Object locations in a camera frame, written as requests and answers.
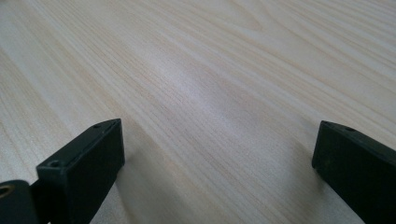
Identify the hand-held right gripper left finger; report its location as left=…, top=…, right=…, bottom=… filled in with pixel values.
left=30, top=118, right=126, bottom=224

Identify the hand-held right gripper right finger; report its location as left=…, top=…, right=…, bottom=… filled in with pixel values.
left=311, top=120, right=396, bottom=224

